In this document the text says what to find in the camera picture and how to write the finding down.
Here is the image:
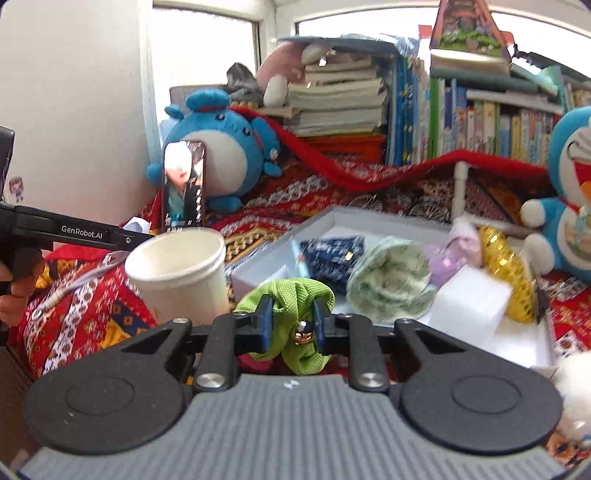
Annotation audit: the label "white plastic pipe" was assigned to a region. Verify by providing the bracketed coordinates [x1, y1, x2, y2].
[452, 161, 532, 238]

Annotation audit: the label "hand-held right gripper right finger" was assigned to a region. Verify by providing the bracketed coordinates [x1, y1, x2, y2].
[312, 295, 458, 393]

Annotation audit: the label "light blue folder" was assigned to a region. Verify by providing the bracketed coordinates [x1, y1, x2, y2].
[277, 33, 407, 54]

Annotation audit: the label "white paper cup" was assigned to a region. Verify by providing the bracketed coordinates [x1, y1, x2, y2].
[124, 227, 232, 326]

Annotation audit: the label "gold sequin cloth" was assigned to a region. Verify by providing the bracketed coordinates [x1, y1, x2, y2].
[478, 225, 536, 324]

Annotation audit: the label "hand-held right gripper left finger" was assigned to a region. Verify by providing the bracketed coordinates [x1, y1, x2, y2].
[121, 294, 274, 393]

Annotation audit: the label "grey and green books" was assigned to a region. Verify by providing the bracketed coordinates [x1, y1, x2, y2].
[429, 48, 561, 100]

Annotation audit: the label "bright green cloth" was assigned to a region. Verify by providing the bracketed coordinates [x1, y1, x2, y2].
[235, 277, 338, 377]

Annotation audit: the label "stack of flat books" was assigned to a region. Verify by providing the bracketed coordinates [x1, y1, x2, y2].
[284, 55, 389, 137]

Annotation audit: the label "blue cat plush toy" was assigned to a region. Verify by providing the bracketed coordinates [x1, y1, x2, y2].
[521, 107, 591, 284]

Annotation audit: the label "purple fluffy cloth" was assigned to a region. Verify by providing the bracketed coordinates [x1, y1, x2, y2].
[425, 242, 462, 289]

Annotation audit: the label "triangular printed toy box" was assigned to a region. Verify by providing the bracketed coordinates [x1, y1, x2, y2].
[429, 0, 513, 58]

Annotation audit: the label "blue floral cloth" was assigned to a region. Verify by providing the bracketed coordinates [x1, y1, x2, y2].
[298, 234, 366, 296]

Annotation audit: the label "white cardboard box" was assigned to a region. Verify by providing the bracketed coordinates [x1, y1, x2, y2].
[231, 205, 557, 370]

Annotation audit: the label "white sponge block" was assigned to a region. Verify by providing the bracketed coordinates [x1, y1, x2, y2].
[422, 267, 513, 358]

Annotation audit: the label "white fluffy plush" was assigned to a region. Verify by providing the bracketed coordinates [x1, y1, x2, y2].
[551, 351, 591, 444]

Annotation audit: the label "grey board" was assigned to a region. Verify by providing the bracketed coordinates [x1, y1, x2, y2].
[168, 84, 232, 123]

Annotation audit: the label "long black object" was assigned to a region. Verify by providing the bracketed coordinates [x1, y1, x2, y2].
[510, 44, 561, 72]

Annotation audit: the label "plain red cloth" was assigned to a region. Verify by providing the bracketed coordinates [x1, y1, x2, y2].
[231, 106, 555, 192]

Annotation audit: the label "smartphone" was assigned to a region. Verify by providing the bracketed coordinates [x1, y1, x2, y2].
[163, 140, 207, 229]

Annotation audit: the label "pink plush toy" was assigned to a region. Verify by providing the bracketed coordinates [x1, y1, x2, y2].
[256, 41, 333, 109]

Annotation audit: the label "white window frame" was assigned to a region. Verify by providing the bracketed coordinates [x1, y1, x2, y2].
[141, 0, 462, 153]

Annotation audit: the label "white paper scrap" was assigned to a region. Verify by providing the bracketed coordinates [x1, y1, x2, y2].
[122, 215, 151, 236]

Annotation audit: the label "person's left hand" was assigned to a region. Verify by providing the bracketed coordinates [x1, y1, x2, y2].
[0, 257, 48, 326]

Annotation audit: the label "row of upright books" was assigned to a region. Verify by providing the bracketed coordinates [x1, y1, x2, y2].
[385, 51, 591, 167]

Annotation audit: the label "green striped cloth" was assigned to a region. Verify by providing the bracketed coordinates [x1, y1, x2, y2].
[346, 236, 437, 324]

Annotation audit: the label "grey cloth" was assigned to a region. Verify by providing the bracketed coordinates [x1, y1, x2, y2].
[226, 62, 264, 104]

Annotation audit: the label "patterned red blanket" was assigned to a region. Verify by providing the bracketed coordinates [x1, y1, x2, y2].
[18, 152, 591, 462]

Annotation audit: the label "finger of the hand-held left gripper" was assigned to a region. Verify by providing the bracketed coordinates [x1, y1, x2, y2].
[121, 229, 155, 253]

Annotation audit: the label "white cable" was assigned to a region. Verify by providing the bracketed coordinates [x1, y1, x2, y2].
[34, 256, 127, 319]

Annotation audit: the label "round blue plush toy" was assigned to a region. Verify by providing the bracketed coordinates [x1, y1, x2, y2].
[146, 89, 283, 214]

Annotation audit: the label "orange plastic crate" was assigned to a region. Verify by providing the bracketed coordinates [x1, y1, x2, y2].
[307, 134, 387, 164]

